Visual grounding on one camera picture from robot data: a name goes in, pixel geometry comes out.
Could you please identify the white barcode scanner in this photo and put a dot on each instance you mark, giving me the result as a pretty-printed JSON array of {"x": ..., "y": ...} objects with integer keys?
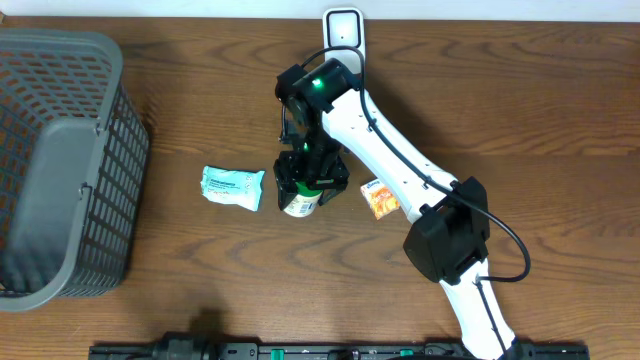
[{"x": 344, "y": 26}]

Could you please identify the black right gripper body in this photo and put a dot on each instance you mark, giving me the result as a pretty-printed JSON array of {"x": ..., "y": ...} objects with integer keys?
[{"x": 320, "y": 161}]

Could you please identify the black mounting rail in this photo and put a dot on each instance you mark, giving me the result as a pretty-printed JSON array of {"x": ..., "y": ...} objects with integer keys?
[{"x": 178, "y": 346}]

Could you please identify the green lid jar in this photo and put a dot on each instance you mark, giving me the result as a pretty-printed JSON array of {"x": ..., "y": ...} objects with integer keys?
[{"x": 305, "y": 201}]

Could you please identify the grey plastic basket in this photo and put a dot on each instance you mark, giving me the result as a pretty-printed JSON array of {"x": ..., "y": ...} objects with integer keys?
[{"x": 73, "y": 158}]

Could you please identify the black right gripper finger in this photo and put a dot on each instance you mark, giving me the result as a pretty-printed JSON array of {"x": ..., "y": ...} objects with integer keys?
[
  {"x": 286, "y": 194},
  {"x": 330, "y": 193}
]

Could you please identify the orange snack box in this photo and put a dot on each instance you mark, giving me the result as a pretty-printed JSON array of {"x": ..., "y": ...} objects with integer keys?
[{"x": 379, "y": 198}]

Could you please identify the teal wet wipes pack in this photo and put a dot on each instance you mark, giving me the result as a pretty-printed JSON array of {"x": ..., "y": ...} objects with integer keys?
[{"x": 232, "y": 187}]

